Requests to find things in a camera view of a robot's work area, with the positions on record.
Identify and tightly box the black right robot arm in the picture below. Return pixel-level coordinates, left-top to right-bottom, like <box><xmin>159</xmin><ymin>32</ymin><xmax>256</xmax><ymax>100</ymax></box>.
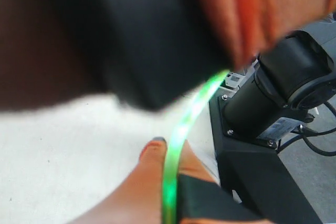
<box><xmin>1</xmin><ymin>0</ymin><xmax>335</xmax><ymax>111</ymax></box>

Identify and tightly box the green glow stick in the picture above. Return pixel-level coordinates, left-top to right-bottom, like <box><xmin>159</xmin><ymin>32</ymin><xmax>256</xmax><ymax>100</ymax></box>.
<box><xmin>161</xmin><ymin>70</ymin><xmax>229</xmax><ymax>223</ymax></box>

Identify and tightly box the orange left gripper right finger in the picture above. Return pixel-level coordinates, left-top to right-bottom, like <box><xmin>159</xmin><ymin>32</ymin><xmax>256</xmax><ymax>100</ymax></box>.
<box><xmin>178</xmin><ymin>142</ymin><xmax>265</xmax><ymax>223</ymax></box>

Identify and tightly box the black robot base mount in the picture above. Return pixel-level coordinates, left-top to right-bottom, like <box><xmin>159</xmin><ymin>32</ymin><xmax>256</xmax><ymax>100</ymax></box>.
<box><xmin>209</xmin><ymin>91</ymin><xmax>322</xmax><ymax>223</ymax></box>

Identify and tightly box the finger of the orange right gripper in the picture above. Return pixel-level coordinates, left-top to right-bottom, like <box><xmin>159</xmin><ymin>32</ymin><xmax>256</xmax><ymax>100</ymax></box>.
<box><xmin>199</xmin><ymin>0</ymin><xmax>335</xmax><ymax>68</ymax></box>
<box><xmin>1</xmin><ymin>0</ymin><xmax>231</xmax><ymax>110</ymax></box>

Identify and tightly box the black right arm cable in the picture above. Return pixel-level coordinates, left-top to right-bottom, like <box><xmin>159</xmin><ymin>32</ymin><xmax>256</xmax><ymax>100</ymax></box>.
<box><xmin>296</xmin><ymin>100</ymin><xmax>336</xmax><ymax>158</ymax></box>

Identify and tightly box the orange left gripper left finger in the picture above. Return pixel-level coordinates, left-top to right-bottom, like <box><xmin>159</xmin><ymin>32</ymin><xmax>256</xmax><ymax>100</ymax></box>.
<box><xmin>72</xmin><ymin>137</ymin><xmax>166</xmax><ymax>223</ymax></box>

